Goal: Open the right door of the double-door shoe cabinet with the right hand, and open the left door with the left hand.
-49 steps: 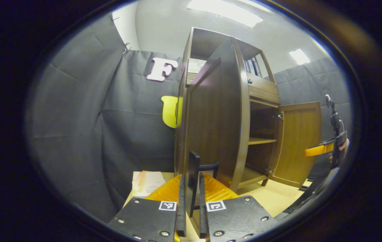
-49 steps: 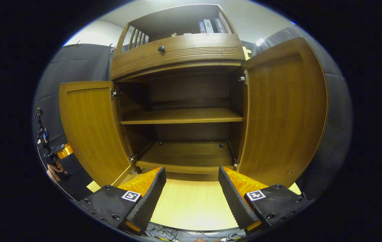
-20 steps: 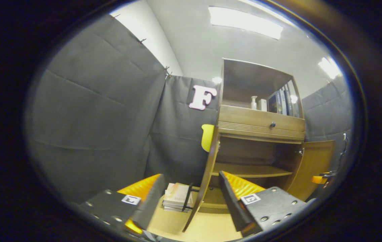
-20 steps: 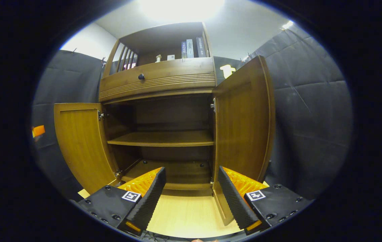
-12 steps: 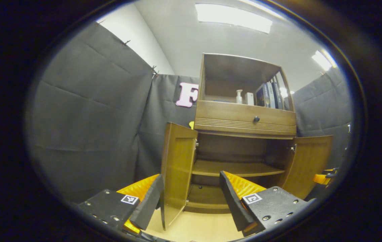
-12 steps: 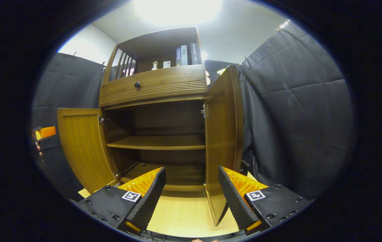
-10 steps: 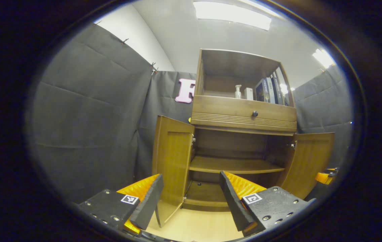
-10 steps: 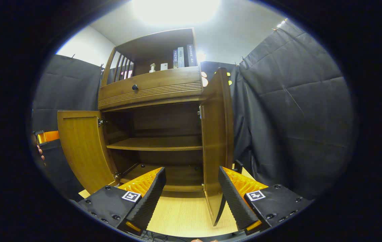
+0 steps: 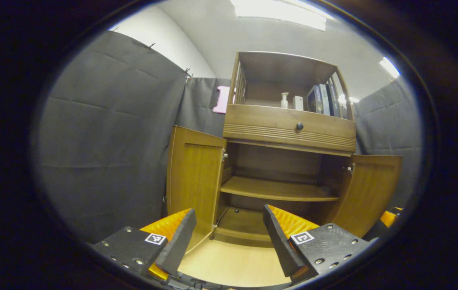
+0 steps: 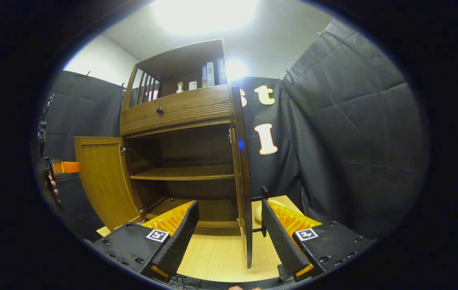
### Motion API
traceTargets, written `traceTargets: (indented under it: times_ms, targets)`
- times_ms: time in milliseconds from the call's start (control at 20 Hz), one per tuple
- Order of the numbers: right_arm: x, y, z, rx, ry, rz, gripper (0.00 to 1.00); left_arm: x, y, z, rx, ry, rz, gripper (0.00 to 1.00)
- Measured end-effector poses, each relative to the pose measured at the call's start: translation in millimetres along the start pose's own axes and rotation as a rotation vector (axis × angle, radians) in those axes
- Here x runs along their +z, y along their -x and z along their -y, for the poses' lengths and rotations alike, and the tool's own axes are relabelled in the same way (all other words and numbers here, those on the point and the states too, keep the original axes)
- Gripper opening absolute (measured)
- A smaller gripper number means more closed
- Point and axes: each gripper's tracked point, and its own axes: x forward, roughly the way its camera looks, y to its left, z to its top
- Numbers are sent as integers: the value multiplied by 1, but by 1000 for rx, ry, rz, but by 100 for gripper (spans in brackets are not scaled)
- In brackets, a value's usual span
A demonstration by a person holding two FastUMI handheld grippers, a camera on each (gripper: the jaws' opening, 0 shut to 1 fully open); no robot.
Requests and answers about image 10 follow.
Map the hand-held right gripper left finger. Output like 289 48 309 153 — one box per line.
94 200 200 282

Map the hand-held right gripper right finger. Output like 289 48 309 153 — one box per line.
261 199 375 282

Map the black door handle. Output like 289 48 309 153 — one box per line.
252 186 270 238

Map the wooden double-door shoe cabinet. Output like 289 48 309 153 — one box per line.
119 39 239 236

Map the cream round object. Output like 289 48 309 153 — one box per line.
254 199 286 223

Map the black backdrop cloth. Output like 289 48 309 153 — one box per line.
37 19 431 242

